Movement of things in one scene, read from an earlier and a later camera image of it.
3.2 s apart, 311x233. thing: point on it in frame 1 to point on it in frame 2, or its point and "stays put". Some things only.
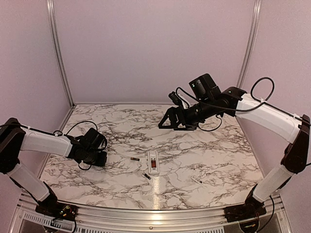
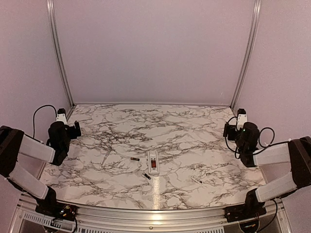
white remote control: x=153 y=164 stays put
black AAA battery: x=147 y=176 stays put
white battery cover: x=197 y=179 stays put
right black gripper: x=173 y=111 to x=230 y=127
